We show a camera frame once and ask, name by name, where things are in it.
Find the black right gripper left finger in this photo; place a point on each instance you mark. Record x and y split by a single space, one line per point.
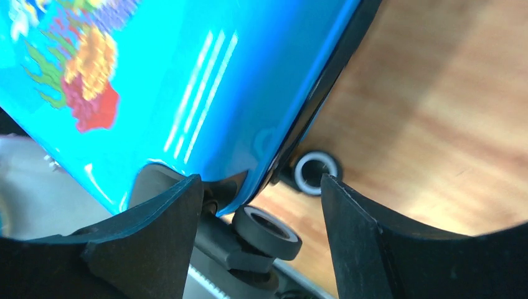
143 252

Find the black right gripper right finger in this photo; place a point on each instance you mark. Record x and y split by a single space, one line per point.
380 253

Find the blue fish print suitcase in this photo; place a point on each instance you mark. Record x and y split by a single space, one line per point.
130 97

